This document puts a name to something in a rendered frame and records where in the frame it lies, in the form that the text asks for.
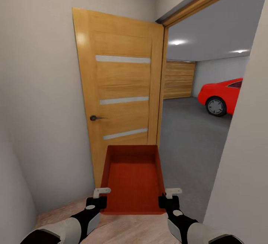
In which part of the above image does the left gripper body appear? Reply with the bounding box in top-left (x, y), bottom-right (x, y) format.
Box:
top-left (86, 196), bottom-right (107, 209)

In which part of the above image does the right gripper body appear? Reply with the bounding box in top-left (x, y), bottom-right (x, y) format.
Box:
top-left (158, 196), bottom-right (179, 211)

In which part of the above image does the storage box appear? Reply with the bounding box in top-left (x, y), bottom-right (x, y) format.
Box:
top-left (100, 145), bottom-right (166, 215)

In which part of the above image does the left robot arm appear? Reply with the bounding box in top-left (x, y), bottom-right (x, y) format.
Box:
top-left (21, 188), bottom-right (111, 244)

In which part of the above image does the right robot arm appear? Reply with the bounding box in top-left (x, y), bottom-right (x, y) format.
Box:
top-left (158, 188), bottom-right (244, 244)

